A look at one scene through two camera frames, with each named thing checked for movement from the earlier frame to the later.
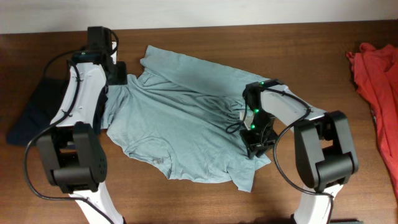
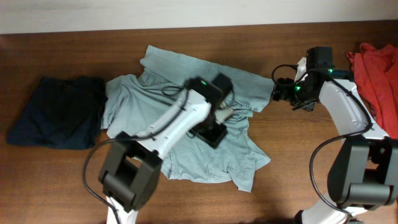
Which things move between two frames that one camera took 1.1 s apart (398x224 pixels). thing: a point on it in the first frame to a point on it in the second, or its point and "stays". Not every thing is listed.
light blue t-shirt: [184, 117] stays
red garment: [375, 76] stays
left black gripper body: [119, 77] to [211, 129]
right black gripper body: [260, 134] to [295, 93]
